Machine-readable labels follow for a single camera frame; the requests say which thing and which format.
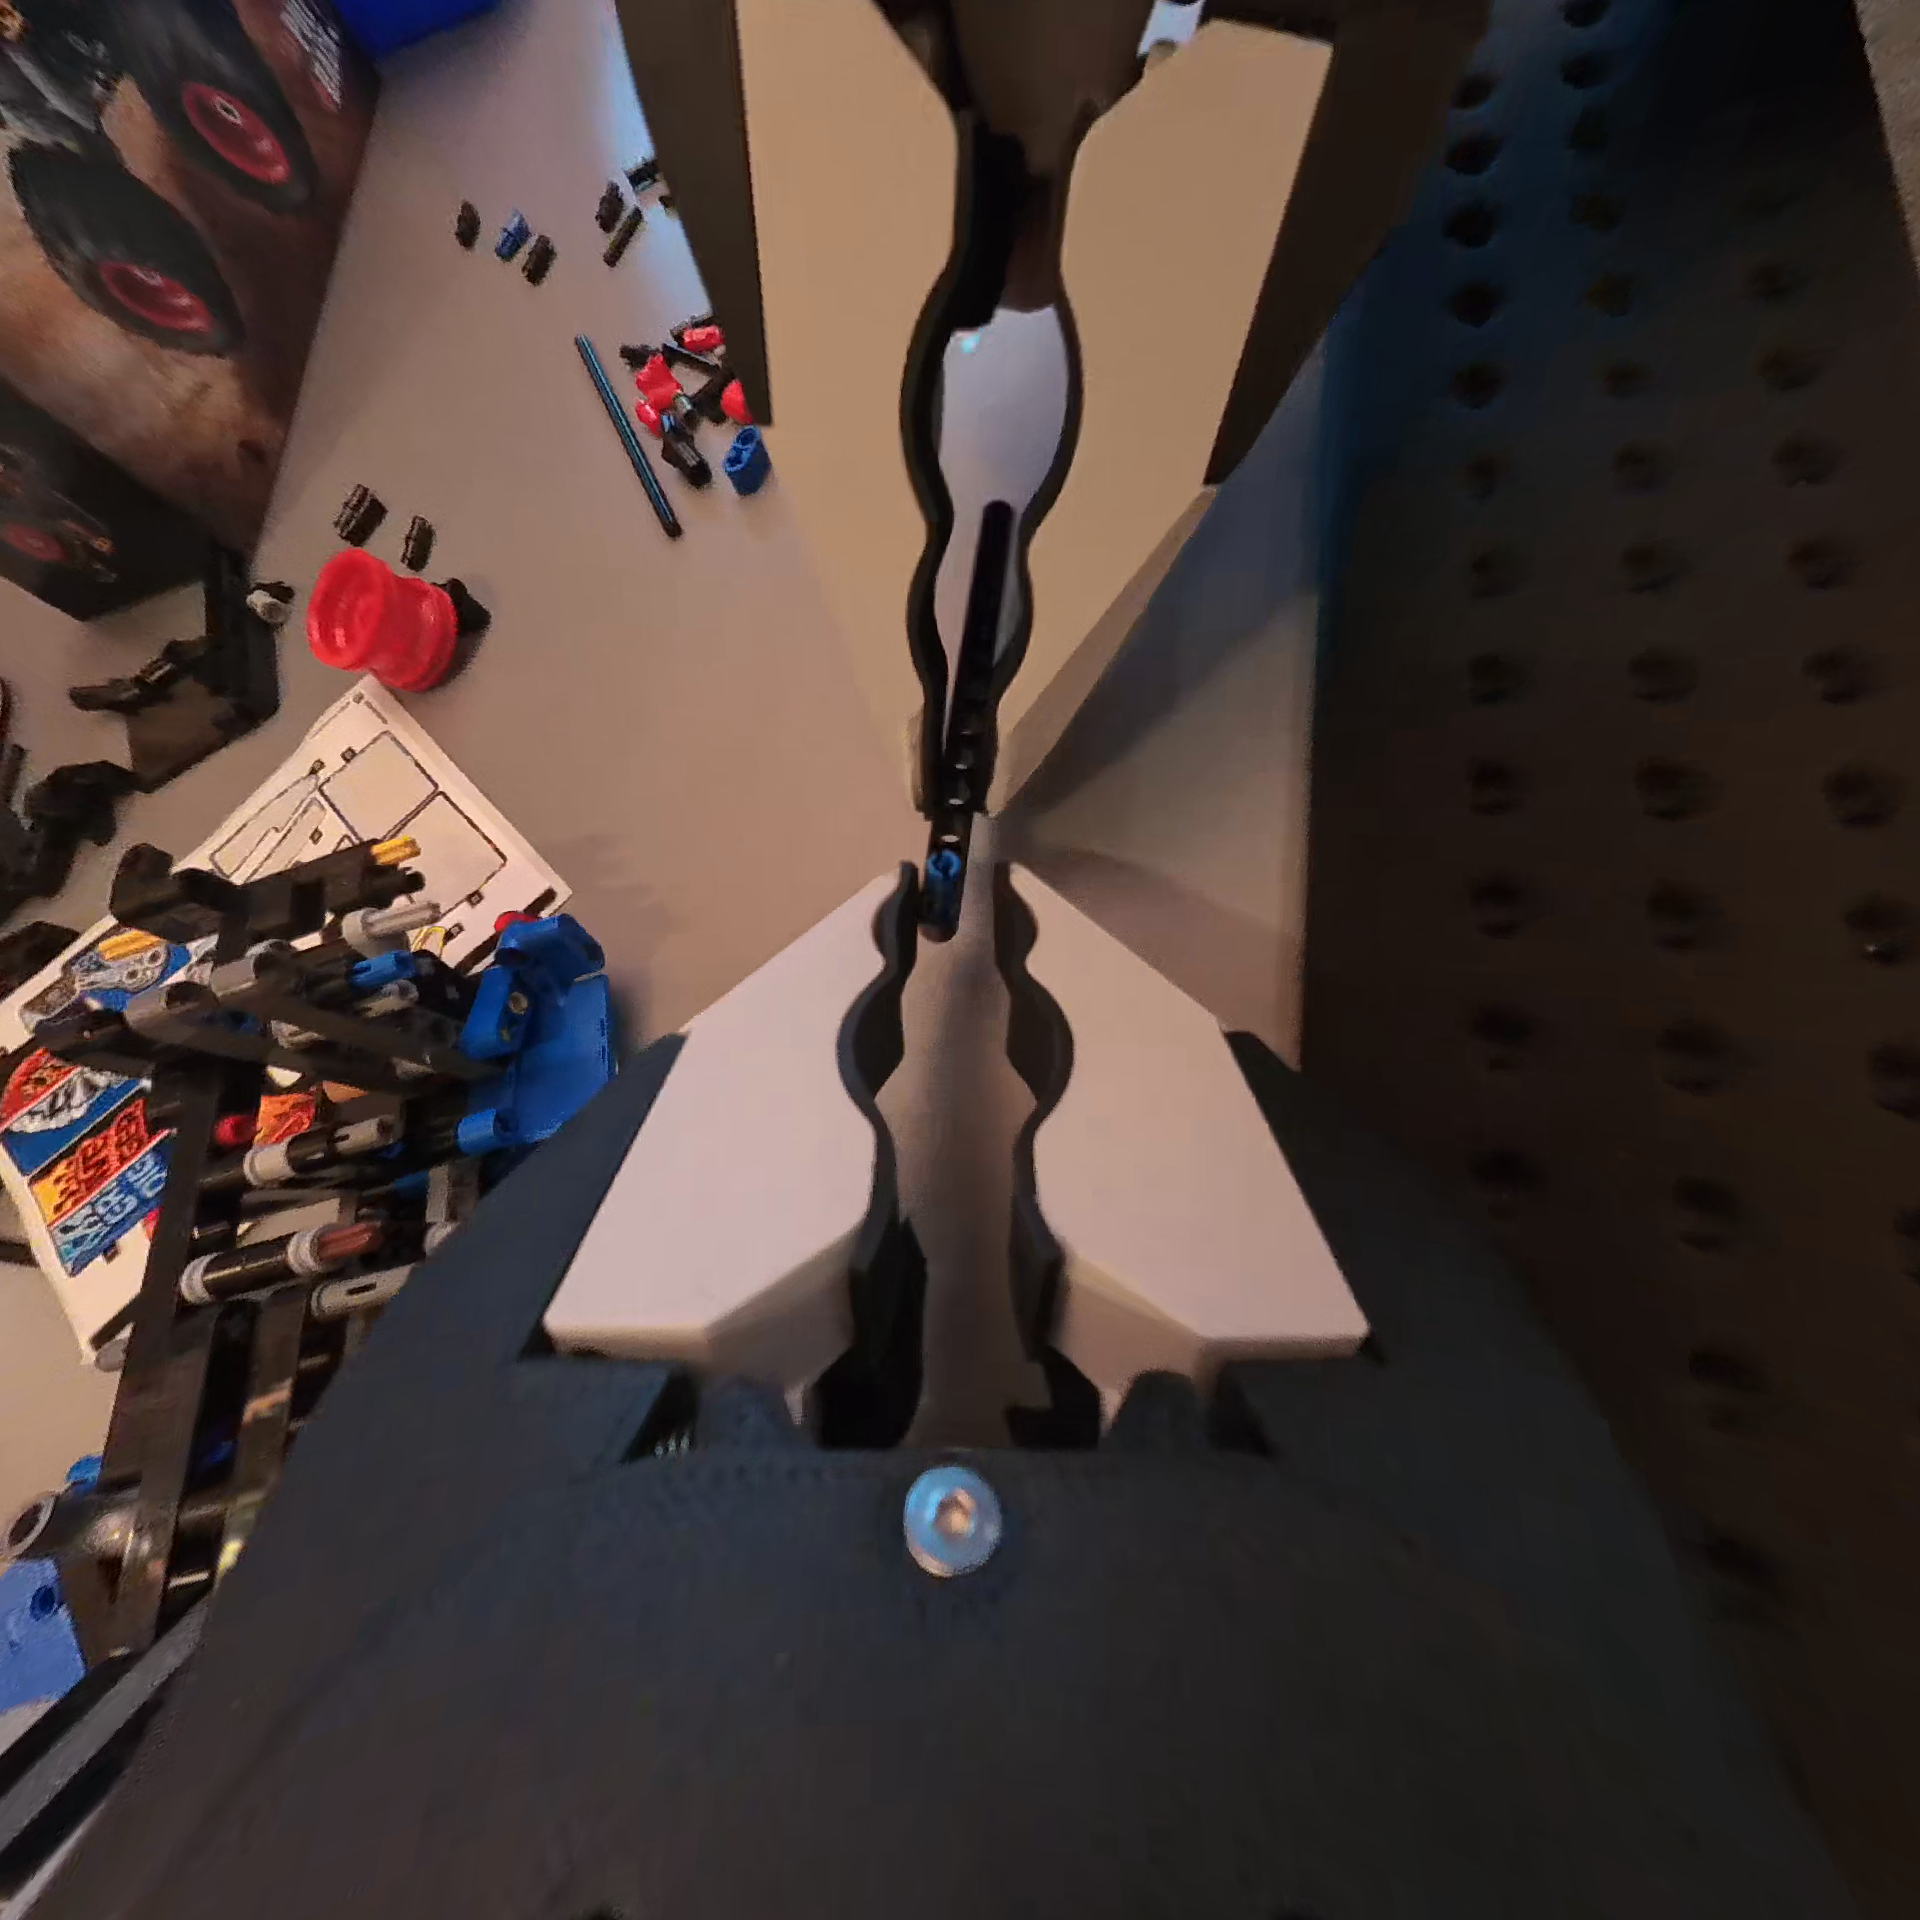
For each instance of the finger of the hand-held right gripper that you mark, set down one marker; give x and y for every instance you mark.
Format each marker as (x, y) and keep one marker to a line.
(840, 299)
(1201, 225)

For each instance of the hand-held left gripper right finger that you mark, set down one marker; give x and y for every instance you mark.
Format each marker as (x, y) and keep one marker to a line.
(1185, 1200)

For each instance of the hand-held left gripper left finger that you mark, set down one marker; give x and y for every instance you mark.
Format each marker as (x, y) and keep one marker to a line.
(734, 1200)

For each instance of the small blue pin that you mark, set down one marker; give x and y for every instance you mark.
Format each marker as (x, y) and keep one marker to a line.
(944, 887)
(512, 233)

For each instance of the long black holed beam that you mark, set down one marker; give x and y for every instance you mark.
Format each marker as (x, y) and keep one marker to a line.
(977, 674)

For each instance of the blue tube connector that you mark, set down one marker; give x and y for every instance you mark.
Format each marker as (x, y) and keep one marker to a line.
(747, 461)

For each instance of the loose small blue pin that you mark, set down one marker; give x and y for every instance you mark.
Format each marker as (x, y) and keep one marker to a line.
(512, 233)

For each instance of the pile of red black pins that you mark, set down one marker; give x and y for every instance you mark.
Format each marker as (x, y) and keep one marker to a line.
(662, 383)

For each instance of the thin dark axle rod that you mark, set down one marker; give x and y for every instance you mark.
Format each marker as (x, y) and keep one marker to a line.
(629, 436)

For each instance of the blue storage bin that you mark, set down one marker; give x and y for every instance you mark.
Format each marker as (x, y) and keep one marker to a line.
(412, 24)

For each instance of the partly built toy truck chassis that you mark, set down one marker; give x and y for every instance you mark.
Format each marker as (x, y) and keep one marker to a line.
(300, 1050)

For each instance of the black ribbed connector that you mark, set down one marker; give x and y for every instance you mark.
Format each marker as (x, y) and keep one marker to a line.
(417, 542)
(360, 513)

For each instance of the black angled connector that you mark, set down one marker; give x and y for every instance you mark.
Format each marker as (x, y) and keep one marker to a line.
(469, 605)

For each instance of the printed sticker sheet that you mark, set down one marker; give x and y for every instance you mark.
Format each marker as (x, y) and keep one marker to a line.
(377, 781)

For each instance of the red wheel hub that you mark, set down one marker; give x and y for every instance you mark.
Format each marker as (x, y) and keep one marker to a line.
(377, 624)

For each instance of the toy truck set box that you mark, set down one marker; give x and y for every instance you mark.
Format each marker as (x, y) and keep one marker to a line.
(121, 376)

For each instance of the small grey connector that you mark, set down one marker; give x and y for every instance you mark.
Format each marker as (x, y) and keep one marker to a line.
(270, 600)

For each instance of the black perforated board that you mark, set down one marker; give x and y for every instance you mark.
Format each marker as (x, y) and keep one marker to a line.
(1650, 751)

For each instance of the black toy panel piece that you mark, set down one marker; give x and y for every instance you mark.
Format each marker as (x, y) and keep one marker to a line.
(208, 705)

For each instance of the cluster of black toy beams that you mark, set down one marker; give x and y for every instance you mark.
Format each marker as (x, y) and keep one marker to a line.
(67, 810)

